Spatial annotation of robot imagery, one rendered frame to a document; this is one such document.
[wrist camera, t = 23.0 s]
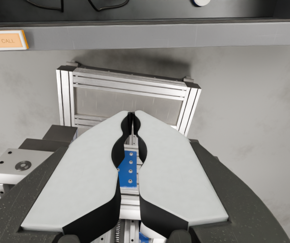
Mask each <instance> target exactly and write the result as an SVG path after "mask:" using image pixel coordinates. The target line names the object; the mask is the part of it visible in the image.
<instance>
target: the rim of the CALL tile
mask: <svg viewBox="0 0 290 243"><path fill-rule="evenodd" d="M1 33H19V36H20V39H21V43H22V46H23V47H10V48H0V50H26V49H27V47H26V44H25V40H24V37H23V34H22V31H21V30H7V31H0V34H1Z"/></svg>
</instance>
